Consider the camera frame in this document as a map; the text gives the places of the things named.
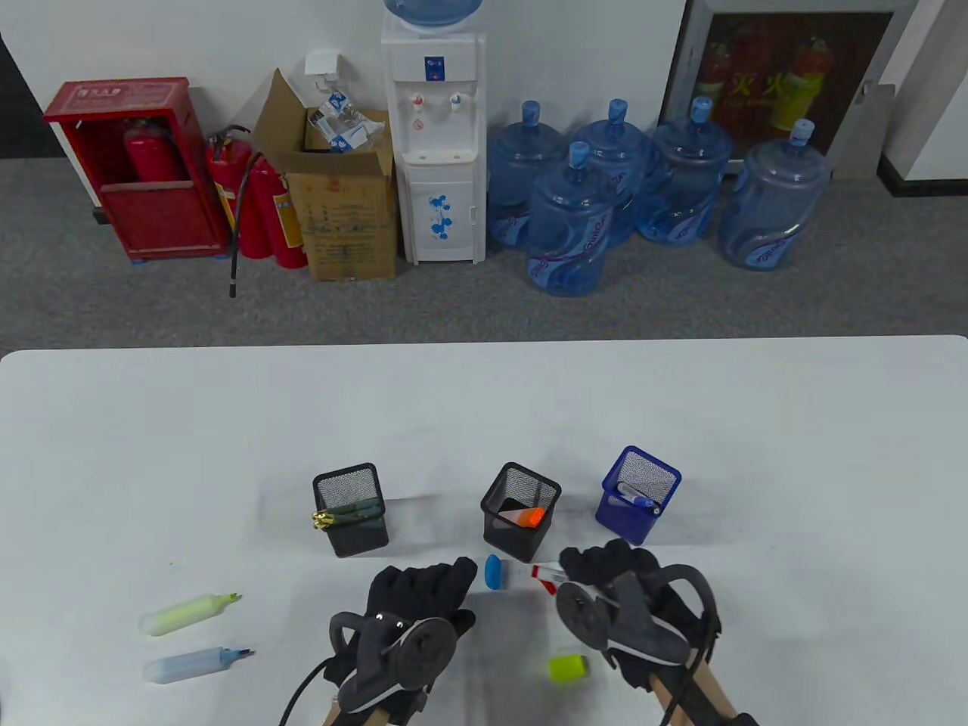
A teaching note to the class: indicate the person's left hand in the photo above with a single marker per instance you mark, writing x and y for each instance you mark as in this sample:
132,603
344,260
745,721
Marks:
416,590

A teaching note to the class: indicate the person's right hand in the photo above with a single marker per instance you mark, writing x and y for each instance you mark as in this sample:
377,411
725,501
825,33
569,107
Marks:
605,560

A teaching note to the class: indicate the white marker with red end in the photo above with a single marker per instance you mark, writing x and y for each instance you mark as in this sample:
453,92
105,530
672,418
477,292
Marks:
550,573

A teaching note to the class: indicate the red marker pen cap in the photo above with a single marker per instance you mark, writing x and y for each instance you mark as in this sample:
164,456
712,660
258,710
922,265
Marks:
547,585

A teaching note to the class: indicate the white marker with black end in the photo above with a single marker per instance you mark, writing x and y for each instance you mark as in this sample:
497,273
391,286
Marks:
625,488

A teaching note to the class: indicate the blue highlighter pen cap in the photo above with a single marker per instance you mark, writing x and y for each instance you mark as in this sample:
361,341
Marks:
493,572

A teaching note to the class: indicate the teal fountain pen cap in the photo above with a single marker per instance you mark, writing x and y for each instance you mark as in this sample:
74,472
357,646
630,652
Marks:
370,504

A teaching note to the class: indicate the orange highlighter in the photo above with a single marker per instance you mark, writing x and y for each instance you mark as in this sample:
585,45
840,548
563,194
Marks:
508,517

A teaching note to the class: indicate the yellow-green highlighter pen cap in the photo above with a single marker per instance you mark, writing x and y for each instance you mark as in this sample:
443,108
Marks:
569,668

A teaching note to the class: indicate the green highlighter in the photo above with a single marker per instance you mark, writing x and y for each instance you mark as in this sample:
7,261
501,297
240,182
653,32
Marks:
189,614

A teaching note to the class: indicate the blue highlighter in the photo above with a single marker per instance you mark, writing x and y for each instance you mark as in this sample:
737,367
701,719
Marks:
189,665

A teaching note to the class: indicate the person's right forearm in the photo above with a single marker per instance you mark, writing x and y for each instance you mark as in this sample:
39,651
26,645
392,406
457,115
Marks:
715,696

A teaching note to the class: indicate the person's left forearm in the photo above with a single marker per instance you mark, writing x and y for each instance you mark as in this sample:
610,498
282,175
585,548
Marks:
333,715

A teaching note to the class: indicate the blue mesh pen holder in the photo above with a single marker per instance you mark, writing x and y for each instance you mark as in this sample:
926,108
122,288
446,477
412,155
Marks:
624,525

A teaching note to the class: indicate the black mesh pen holder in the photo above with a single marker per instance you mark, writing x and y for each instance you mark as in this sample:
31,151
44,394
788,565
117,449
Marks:
359,541
522,543

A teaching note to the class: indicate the blue water jug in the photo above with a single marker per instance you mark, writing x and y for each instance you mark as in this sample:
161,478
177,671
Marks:
771,204
612,144
684,174
567,227
514,174

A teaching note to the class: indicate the open cardboard box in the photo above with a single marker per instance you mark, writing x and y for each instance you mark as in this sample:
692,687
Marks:
348,227

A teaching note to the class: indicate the white water dispenser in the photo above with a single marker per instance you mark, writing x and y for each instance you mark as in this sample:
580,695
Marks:
442,219

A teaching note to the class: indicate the red extinguisher with yellow label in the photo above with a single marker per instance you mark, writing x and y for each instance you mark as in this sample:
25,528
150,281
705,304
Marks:
266,204

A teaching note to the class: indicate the red fire extinguisher cabinet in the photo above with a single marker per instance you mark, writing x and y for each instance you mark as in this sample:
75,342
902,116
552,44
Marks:
162,219

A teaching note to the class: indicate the pile of plastic wrappers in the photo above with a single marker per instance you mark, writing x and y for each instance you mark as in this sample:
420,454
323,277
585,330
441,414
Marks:
344,125

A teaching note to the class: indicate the red extinguisher inside cabinet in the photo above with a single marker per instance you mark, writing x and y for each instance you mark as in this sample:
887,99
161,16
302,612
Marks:
155,155

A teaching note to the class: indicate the blue bottle on dispenser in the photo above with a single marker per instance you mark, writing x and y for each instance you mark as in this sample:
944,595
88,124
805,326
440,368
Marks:
432,9

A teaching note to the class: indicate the dark door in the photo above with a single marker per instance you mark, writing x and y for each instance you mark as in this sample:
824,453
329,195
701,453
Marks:
23,113

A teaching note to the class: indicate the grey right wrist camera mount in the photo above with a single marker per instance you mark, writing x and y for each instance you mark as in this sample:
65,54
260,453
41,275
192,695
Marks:
582,616

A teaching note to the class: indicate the glass-fronted wall fire cabinet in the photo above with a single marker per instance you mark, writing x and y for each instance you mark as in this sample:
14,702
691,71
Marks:
756,60

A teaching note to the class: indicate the white wall socket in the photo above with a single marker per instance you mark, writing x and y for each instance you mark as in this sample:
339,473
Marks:
324,62

